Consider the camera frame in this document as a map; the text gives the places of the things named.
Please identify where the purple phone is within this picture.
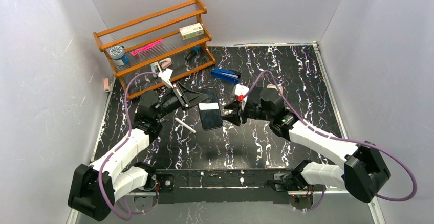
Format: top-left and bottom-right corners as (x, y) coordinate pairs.
(199, 87), (219, 104)

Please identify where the black cased phone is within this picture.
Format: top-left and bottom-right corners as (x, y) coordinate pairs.
(198, 102), (223, 131)

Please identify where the pink phone case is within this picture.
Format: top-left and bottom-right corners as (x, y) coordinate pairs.
(267, 84), (282, 92)

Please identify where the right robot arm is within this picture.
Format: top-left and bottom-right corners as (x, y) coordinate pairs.
(222, 84), (391, 203)

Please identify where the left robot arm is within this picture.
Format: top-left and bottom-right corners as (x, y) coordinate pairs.
(67, 82), (208, 221)

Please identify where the white acrylic marker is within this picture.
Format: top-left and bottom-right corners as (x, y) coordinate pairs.
(175, 117), (197, 134)

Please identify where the blue stapler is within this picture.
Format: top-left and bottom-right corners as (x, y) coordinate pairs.
(211, 68), (241, 84)

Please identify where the orange wooden shelf rack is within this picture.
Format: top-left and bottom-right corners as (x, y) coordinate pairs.
(93, 0), (215, 100)

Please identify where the pink comb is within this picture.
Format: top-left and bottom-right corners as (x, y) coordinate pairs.
(131, 39), (163, 56)

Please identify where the white red cardboard box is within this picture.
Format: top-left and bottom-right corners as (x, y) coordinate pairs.
(179, 23), (204, 40)

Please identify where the blue lidded jar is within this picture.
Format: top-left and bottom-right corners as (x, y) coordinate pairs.
(108, 46), (128, 66)

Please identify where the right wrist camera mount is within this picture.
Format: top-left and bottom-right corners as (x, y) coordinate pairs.
(233, 84), (250, 102)

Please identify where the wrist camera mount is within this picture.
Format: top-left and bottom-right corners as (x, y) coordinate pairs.
(233, 84), (250, 102)
(158, 68), (173, 89)

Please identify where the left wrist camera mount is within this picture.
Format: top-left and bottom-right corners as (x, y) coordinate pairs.
(158, 68), (173, 89)

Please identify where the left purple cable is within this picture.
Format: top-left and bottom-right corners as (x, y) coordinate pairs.
(98, 72), (170, 221)

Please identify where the pink eraser on wall edge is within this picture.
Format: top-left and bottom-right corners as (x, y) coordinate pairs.
(103, 78), (112, 92)

